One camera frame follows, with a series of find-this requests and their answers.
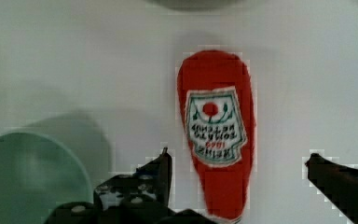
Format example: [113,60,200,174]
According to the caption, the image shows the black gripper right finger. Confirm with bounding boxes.
[305,153,358,224]

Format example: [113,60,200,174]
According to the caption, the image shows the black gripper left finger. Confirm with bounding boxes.
[45,148,217,224]

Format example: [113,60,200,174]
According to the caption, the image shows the red ketchup bottle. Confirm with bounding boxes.
[177,50,255,224]

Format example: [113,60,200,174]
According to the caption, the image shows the green mug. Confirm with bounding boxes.
[0,133,91,224]

